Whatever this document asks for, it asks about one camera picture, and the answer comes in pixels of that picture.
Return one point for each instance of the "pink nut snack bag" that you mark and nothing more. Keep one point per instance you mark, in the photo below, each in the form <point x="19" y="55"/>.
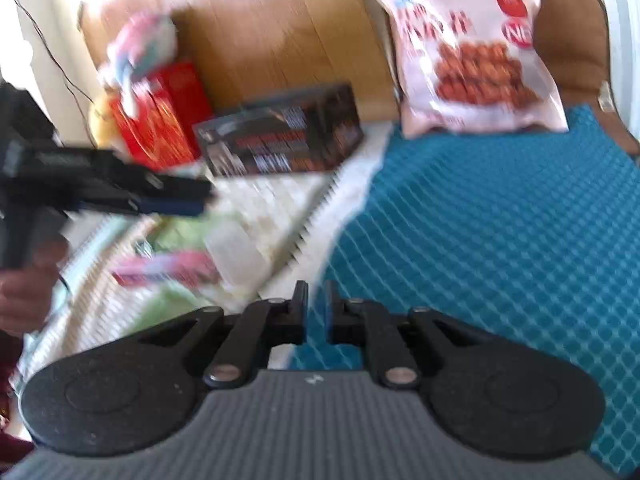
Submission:
<point x="470" y="55"/>

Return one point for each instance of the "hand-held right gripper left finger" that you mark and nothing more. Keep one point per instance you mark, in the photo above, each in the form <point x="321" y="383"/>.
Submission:
<point x="300" y="315"/>

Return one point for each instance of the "beige patterned blanket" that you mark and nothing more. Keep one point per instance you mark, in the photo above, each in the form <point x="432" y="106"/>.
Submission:
<point x="280" y="210"/>

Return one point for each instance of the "pink snack packet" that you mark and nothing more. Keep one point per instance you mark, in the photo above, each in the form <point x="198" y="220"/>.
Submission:
<point x="165" y="269"/>

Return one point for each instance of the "wooden headboard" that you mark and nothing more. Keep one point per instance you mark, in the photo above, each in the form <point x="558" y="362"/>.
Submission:
<point x="280" y="25"/>

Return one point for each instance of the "brown cushion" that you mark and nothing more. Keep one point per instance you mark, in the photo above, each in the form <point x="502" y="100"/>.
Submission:
<point x="575" y="35"/>

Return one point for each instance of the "yellow plush toy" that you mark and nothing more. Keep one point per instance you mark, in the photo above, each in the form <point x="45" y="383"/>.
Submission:
<point x="105" y="122"/>

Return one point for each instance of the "black printed box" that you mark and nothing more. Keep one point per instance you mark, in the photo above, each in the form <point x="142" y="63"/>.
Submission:
<point x="285" y="135"/>

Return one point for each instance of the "teal quilted blanket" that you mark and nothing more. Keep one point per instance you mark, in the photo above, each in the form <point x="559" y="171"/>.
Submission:
<point x="475" y="240"/>

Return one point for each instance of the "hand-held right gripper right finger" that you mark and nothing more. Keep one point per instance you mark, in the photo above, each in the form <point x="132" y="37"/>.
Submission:
<point x="330" y="315"/>

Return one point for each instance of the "person's left hand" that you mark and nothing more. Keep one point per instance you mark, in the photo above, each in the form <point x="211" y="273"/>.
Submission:
<point x="25" y="295"/>

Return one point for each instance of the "pastel plush unicorn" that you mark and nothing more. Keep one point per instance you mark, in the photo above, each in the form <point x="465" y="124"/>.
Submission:
<point x="142" y="50"/>

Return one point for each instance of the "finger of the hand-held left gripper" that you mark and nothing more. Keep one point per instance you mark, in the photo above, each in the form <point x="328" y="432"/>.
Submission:
<point x="170" y="206"/>
<point x="175" y="185"/>

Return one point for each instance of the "red gift box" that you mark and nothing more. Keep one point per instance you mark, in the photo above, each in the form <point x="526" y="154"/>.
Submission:
<point x="165" y="115"/>

